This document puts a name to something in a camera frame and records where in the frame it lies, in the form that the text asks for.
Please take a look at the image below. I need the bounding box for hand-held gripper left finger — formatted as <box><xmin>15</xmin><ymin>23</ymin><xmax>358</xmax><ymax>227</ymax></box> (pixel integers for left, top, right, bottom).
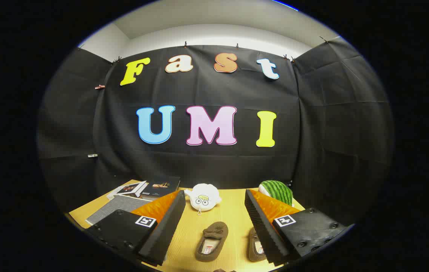
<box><xmin>86</xmin><ymin>190</ymin><xmax>187</xmax><ymax>267</ymax></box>

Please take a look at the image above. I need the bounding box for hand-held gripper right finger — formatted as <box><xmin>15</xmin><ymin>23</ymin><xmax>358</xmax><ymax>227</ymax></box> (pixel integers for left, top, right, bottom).
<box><xmin>245</xmin><ymin>188</ymin><xmax>353</xmax><ymax>266</ymax></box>

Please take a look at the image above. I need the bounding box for brown fuzzy shoe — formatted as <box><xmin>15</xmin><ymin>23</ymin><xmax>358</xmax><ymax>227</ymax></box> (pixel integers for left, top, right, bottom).
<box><xmin>248</xmin><ymin>227</ymin><xmax>268</xmax><ymax>262</ymax></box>
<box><xmin>195</xmin><ymin>221</ymin><xmax>229</xmax><ymax>263</ymax></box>

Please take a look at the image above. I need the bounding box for grey fabric storage box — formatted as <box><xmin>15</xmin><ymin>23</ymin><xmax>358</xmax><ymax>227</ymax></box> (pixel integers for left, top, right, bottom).
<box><xmin>86</xmin><ymin>195</ymin><xmax>150</xmax><ymax>226</ymax></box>

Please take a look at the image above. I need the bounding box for watermelon slice plush toy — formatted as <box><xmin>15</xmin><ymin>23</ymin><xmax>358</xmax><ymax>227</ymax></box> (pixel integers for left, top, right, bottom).
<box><xmin>258</xmin><ymin>180</ymin><xmax>294</xmax><ymax>206</ymax></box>

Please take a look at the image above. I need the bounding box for dark hardcover book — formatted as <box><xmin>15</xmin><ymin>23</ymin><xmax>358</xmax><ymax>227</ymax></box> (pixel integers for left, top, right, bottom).
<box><xmin>140</xmin><ymin>176</ymin><xmax>181</xmax><ymax>201</ymax></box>

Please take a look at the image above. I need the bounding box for white plush face toy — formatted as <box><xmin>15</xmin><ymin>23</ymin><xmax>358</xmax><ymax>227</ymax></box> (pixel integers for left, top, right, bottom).
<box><xmin>184</xmin><ymin>183</ymin><xmax>222</xmax><ymax>216</ymax></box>

